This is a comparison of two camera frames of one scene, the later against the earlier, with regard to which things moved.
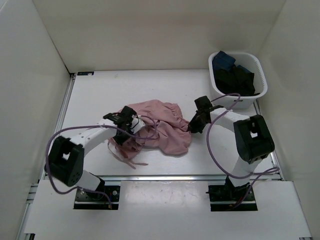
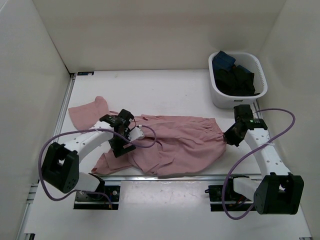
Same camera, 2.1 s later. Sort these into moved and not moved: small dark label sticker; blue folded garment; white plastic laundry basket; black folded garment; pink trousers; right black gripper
Moved: pink trousers; right black gripper
Not moved: small dark label sticker; blue folded garment; black folded garment; white plastic laundry basket
